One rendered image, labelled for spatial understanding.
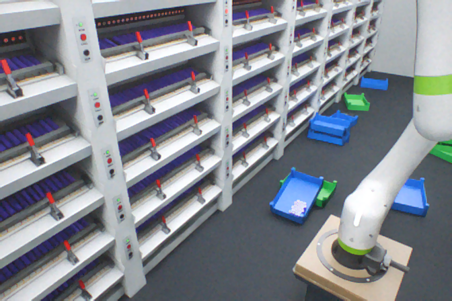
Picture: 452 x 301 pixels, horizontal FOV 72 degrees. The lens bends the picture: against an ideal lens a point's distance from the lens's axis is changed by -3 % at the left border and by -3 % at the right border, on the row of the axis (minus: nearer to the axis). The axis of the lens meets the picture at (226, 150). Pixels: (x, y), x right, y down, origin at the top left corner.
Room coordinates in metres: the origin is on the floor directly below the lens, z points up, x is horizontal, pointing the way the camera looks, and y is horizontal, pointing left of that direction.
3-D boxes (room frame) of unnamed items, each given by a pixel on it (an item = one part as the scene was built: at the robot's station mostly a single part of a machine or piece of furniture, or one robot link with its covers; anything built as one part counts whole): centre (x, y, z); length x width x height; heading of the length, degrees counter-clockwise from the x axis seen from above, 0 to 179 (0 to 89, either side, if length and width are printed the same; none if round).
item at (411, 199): (1.56, -1.11, 0.04); 0.30 x 0.20 x 0.08; 156
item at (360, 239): (0.83, -0.47, 0.49); 0.16 x 0.13 x 0.19; 141
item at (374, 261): (0.79, -0.50, 0.36); 0.26 x 0.15 x 0.06; 51
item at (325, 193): (1.64, -0.51, 0.04); 0.30 x 0.20 x 0.08; 55
